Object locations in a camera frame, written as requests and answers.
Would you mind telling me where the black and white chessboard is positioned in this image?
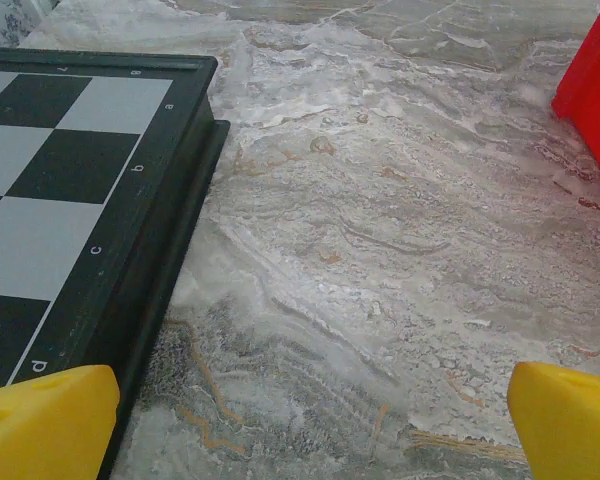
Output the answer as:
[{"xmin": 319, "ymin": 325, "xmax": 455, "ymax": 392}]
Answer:
[{"xmin": 0, "ymin": 47, "xmax": 231, "ymax": 480}]

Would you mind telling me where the red plastic bin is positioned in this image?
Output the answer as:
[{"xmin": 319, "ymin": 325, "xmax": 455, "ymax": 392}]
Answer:
[{"xmin": 551, "ymin": 0, "xmax": 600, "ymax": 231}]

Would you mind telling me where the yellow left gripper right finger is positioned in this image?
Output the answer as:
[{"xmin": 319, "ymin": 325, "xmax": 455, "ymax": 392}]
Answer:
[{"xmin": 507, "ymin": 360, "xmax": 600, "ymax": 480}]

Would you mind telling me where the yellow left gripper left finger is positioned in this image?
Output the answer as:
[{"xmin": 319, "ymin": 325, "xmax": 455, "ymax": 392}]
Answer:
[{"xmin": 0, "ymin": 364, "xmax": 121, "ymax": 480}]

